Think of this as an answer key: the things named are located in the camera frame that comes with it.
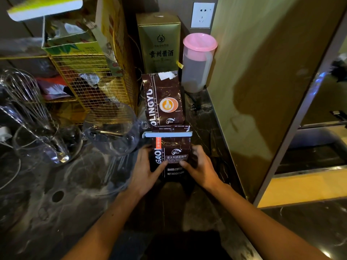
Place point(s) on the person's left hand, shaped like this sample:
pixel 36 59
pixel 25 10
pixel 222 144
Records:
pixel 142 175

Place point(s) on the person's right hand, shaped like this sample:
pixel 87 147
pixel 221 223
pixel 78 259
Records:
pixel 203 170

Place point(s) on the person's right thumb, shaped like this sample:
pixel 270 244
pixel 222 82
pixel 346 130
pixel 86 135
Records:
pixel 188 165

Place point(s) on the person's left thumb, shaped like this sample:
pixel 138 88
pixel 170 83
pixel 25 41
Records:
pixel 159 169

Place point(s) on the brown coffee bag with clip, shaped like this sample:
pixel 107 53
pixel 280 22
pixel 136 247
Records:
pixel 171 157

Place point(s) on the person's left forearm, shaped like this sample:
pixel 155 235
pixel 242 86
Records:
pixel 108 227

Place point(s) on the person's right forearm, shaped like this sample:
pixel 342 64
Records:
pixel 260 227

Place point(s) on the light blue bag sealing clip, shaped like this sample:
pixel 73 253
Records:
pixel 167 134

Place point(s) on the clear glass pitcher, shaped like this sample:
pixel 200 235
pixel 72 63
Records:
pixel 113 129

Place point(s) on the black power plug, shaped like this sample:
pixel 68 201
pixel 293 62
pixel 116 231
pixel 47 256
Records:
pixel 195 105

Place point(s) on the brown coffee bag round emblem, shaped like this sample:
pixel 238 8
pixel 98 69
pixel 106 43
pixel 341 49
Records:
pixel 163 98

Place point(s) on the metal spoon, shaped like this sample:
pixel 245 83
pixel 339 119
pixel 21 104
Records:
pixel 58 152

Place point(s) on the clear pitcher with pink lid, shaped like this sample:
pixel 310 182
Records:
pixel 197 62

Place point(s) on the clear glass measuring cup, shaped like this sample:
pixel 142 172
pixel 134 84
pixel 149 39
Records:
pixel 47 143

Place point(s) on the gold liquor box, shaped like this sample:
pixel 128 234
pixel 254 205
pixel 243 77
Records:
pixel 159 43

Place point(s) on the red white packet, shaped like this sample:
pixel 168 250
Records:
pixel 53 87

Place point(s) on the tall yellow carton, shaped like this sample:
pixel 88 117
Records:
pixel 112 29

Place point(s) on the metal whisk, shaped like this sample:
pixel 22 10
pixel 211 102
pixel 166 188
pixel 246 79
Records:
pixel 25 100

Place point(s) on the green yellow tea box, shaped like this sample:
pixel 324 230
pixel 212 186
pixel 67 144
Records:
pixel 69 37

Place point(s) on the yellow white box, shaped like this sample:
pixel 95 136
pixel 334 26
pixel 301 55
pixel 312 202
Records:
pixel 43 6

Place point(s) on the white wall socket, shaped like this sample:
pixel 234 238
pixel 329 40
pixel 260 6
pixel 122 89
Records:
pixel 202 15

